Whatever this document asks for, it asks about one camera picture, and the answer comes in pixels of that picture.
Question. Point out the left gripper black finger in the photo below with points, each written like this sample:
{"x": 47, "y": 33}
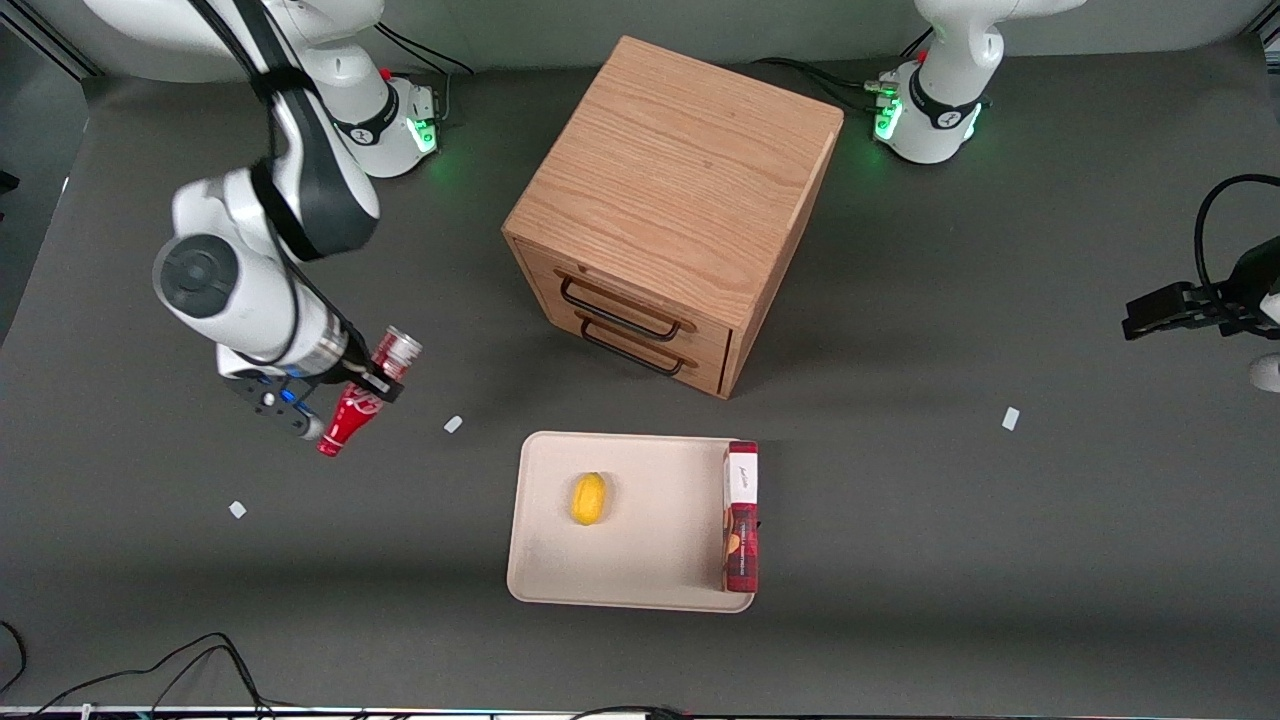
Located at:
{"x": 1160, "y": 324}
{"x": 1170, "y": 293}

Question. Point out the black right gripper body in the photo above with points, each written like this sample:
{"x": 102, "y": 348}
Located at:
{"x": 359, "y": 366}

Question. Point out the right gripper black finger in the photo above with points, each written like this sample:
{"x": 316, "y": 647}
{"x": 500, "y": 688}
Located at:
{"x": 382, "y": 387}

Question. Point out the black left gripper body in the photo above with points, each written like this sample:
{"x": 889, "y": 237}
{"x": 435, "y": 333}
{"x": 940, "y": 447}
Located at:
{"x": 1243, "y": 287}

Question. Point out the red coke bottle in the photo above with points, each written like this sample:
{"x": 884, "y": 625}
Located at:
{"x": 350, "y": 420}

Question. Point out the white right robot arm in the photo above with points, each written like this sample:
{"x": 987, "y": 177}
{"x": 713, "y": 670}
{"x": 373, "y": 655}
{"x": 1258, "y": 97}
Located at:
{"x": 240, "y": 290}

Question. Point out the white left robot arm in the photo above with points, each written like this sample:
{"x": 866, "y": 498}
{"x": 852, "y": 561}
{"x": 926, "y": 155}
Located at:
{"x": 945, "y": 90}

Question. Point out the beige plastic tray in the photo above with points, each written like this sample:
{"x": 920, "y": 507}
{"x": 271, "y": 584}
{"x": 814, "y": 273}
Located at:
{"x": 650, "y": 540}

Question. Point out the yellow lemon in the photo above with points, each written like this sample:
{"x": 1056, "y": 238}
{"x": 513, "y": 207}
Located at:
{"x": 589, "y": 499}

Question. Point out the wooden drawer cabinet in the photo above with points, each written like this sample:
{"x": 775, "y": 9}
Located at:
{"x": 680, "y": 170}

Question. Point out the red tartan cookie box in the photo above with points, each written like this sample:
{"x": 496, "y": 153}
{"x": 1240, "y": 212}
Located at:
{"x": 741, "y": 530}

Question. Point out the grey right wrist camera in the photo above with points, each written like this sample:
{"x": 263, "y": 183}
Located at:
{"x": 312, "y": 428}

